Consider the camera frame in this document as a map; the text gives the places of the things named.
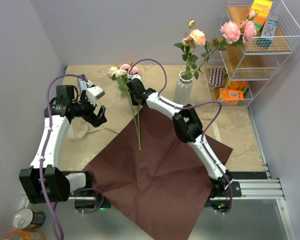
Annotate cream ribbon gold lettering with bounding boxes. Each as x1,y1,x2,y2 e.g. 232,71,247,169
67,120,119,142

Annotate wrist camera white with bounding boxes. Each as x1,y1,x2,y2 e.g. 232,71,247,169
128,74,141,80
86,86,105,106

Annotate white rose stem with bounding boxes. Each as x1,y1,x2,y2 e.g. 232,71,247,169
107,65,142,151

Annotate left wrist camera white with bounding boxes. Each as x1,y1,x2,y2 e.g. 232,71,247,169
86,86,105,106

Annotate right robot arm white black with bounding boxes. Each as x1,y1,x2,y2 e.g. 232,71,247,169
126,74,234,198

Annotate red wrapping paper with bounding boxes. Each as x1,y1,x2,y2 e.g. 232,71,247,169
82,106,234,240

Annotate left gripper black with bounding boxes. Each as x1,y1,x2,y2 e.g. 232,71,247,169
71,90,107,127

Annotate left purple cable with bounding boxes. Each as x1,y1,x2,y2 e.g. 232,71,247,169
38,74,105,240

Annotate tin can silver lid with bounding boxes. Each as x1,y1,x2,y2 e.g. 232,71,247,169
12,208,46,230

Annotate orange green sponge pack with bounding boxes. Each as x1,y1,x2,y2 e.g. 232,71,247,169
230,81,250,98

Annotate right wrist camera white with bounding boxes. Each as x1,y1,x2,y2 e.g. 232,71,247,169
128,74,141,80

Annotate white ribbed vase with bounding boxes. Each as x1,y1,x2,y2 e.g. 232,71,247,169
173,70,193,105

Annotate small pink rose stem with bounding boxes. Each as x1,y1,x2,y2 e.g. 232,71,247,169
119,62,142,151

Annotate white wire shelf rack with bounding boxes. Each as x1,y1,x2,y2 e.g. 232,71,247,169
209,0,300,108

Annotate peach rose stem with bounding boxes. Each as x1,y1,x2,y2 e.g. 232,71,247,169
173,19,206,80

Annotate purple wavy scrub pad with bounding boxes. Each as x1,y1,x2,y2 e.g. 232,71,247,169
208,67,226,90

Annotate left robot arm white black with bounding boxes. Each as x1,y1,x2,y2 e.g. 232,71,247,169
19,85,107,204

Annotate orange packet bottom shelf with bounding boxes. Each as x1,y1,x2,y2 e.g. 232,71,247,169
219,88,244,106

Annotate aluminium rail frame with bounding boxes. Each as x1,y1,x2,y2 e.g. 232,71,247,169
19,104,296,240

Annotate white blue tall box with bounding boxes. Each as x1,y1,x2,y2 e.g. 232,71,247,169
256,13,280,48

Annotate purple white toothpaste box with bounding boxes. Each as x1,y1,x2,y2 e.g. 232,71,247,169
77,74,88,92

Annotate colourful sponge pack top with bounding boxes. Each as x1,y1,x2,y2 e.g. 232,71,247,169
248,0,273,33

